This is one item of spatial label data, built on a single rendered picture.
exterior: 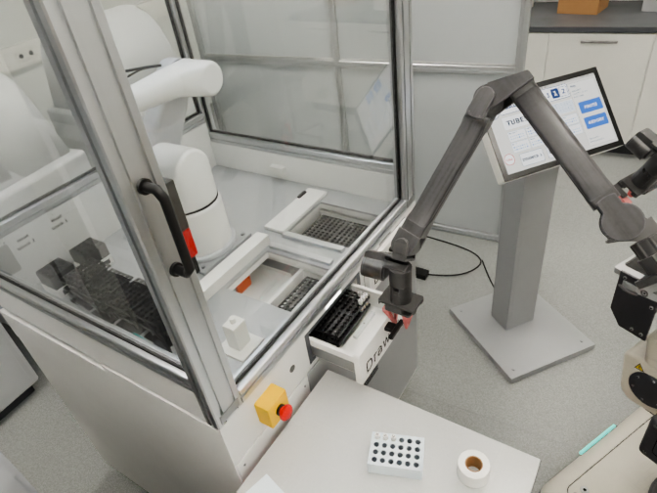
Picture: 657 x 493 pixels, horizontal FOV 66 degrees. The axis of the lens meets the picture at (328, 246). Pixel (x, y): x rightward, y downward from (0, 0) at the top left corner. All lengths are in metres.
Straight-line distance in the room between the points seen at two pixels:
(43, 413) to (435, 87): 2.55
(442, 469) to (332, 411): 0.31
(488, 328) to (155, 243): 1.97
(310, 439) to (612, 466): 1.03
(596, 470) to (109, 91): 1.72
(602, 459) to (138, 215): 1.62
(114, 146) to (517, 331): 2.14
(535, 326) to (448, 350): 0.43
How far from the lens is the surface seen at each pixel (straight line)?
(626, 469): 1.96
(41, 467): 2.66
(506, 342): 2.53
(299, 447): 1.34
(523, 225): 2.21
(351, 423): 1.36
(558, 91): 2.09
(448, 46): 2.79
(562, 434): 2.32
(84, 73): 0.77
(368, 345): 1.29
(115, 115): 0.79
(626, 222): 1.15
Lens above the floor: 1.88
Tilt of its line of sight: 36 degrees down
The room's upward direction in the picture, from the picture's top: 8 degrees counter-clockwise
